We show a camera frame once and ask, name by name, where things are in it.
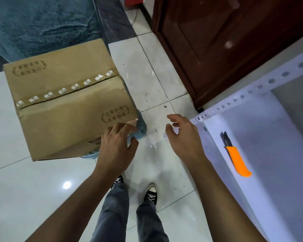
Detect person's left hand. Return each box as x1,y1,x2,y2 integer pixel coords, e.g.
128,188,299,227
93,121,140,180

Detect person's right hand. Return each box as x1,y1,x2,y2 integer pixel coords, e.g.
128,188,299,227
165,114,209,165

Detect orange utility knife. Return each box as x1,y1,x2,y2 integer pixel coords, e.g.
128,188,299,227
220,131,253,177

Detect small printed brown carton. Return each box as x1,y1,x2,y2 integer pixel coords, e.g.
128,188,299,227
3,39,140,162

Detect white metal shelving rack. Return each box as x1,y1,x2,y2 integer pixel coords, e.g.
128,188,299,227
189,45,303,242

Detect person's right forearm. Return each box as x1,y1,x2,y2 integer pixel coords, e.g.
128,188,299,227
189,158,265,242

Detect person's left forearm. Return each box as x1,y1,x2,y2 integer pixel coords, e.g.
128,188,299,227
25,171,117,242

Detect person's grey trouser legs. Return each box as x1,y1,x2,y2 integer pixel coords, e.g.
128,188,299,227
89,183,170,242

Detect black and white sneaker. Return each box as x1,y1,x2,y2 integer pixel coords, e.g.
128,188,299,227
111,174,125,190
144,186,158,206

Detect dark wooden door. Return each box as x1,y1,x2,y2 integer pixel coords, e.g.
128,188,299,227
151,0,303,110

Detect teal fabric chair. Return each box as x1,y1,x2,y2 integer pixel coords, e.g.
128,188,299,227
0,0,106,64

